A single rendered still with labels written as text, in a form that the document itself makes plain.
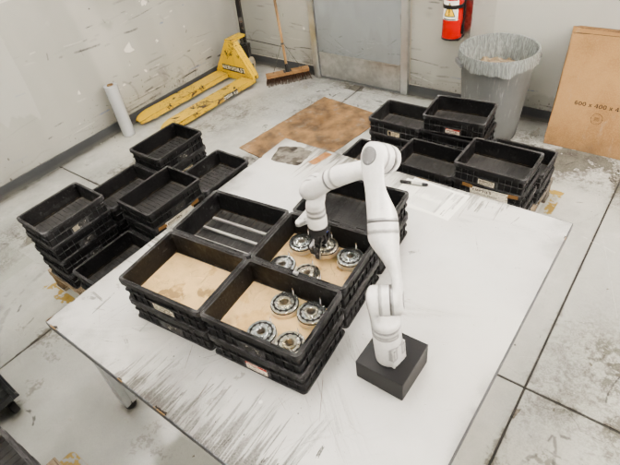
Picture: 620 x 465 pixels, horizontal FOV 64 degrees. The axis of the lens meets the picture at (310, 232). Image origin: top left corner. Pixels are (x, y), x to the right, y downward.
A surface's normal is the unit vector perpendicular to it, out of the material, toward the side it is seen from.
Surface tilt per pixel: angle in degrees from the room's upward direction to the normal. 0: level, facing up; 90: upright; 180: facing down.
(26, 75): 90
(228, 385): 0
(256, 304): 0
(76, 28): 90
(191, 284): 0
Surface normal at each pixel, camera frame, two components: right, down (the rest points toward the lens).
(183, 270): -0.11, -0.75
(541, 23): -0.59, 0.58
